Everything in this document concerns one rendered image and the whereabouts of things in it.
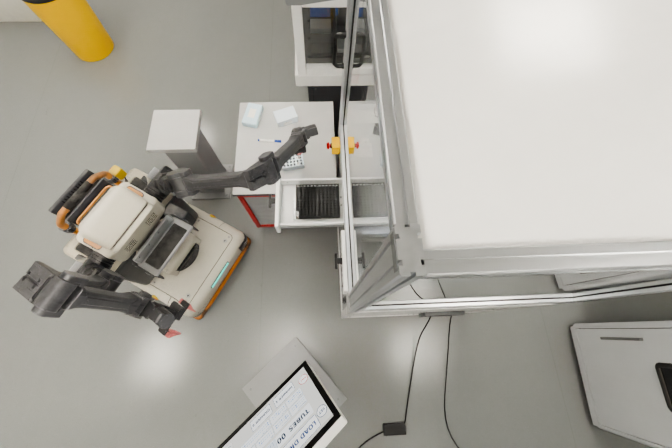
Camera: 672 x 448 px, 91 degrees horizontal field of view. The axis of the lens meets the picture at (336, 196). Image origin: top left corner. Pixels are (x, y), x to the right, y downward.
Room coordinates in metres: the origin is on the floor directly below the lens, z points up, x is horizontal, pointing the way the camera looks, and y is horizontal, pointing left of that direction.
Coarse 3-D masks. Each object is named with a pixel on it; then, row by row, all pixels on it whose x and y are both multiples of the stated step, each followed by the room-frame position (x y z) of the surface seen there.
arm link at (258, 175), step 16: (272, 160) 0.56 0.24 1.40; (176, 176) 0.50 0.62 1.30; (192, 176) 0.51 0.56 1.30; (208, 176) 0.50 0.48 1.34; (224, 176) 0.49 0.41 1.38; (240, 176) 0.47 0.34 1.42; (256, 176) 0.48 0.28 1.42; (272, 176) 0.50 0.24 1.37; (176, 192) 0.46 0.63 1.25; (192, 192) 0.46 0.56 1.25
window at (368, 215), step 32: (352, 32) 1.00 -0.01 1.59; (352, 64) 0.91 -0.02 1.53; (352, 96) 0.82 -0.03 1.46; (352, 128) 0.73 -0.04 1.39; (352, 160) 0.63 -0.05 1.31; (352, 192) 0.53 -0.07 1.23; (384, 192) 0.27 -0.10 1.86; (352, 224) 0.42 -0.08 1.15; (384, 224) 0.21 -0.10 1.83; (352, 256) 0.30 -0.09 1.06
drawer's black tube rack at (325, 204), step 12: (300, 192) 0.64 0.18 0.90; (312, 192) 0.65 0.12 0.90; (324, 192) 0.66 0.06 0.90; (336, 192) 0.68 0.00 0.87; (300, 204) 0.59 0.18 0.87; (312, 204) 0.60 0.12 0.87; (324, 204) 0.60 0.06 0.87; (336, 204) 0.60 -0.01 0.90; (300, 216) 0.52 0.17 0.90; (312, 216) 0.52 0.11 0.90; (324, 216) 0.53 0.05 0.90; (336, 216) 0.54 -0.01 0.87
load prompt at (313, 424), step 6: (312, 420) -0.28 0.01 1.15; (318, 420) -0.28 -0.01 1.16; (306, 426) -0.30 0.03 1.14; (312, 426) -0.30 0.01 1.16; (318, 426) -0.29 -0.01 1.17; (300, 432) -0.32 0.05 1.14; (306, 432) -0.32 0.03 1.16; (312, 432) -0.31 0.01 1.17; (294, 438) -0.34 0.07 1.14; (300, 438) -0.33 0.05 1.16; (306, 438) -0.33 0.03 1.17; (288, 444) -0.36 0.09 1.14; (294, 444) -0.35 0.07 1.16; (300, 444) -0.35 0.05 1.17
